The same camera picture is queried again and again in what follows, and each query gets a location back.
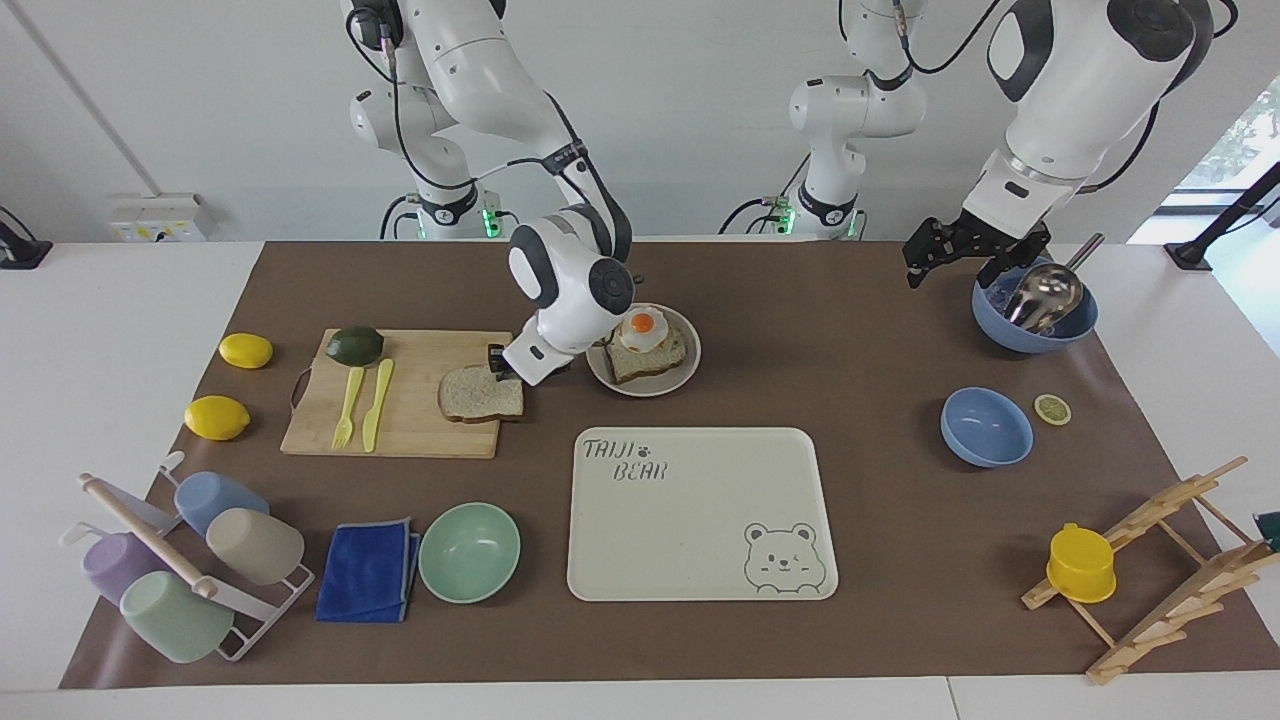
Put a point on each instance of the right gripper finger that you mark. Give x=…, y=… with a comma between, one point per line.
x=497, y=360

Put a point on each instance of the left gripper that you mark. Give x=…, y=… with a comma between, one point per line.
x=1005, y=243

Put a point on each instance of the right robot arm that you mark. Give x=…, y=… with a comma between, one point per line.
x=470, y=70

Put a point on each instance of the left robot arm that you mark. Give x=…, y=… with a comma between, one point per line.
x=1080, y=90

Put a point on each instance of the grey round plate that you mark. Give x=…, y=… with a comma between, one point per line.
x=650, y=385

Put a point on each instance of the brown bread slice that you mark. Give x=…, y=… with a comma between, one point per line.
x=645, y=362
x=478, y=398

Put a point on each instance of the metal ladle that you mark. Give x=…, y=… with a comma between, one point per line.
x=1045, y=295

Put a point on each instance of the wooden cutting board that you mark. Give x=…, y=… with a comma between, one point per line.
x=420, y=435

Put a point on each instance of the large blue bowl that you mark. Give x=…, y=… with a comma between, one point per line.
x=1040, y=340

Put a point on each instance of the yellow-green plastic knife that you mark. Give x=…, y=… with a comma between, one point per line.
x=376, y=405

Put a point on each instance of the dark green avocado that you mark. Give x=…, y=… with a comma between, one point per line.
x=355, y=346

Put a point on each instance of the fried egg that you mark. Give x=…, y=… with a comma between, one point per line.
x=643, y=328

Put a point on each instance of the yellow-green plastic fork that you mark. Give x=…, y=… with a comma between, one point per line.
x=348, y=405

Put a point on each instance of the small blue bowl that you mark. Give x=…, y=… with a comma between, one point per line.
x=985, y=428

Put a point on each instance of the lime slice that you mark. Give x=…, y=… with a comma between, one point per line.
x=1052, y=409

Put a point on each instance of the green bowl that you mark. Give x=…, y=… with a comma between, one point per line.
x=470, y=552

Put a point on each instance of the cream tray with bear print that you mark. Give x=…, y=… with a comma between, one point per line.
x=680, y=520

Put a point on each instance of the blue folded cloth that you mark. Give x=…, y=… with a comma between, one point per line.
x=365, y=570

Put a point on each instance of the yellow lemon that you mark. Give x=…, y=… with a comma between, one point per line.
x=246, y=350
x=216, y=418

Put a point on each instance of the black stand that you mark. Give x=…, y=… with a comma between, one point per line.
x=1225, y=215
x=20, y=250

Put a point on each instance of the beige cup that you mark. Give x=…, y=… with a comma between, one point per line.
x=258, y=545

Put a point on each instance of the blue cup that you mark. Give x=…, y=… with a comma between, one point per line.
x=215, y=495

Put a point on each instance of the yellow cup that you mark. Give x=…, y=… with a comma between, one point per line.
x=1080, y=565

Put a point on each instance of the wooden drying rack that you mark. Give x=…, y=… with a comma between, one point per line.
x=1180, y=590

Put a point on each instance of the green cup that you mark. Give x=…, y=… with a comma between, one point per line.
x=175, y=620

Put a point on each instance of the purple cup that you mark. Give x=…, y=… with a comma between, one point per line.
x=115, y=565

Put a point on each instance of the white wall socket box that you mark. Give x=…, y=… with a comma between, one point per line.
x=160, y=218

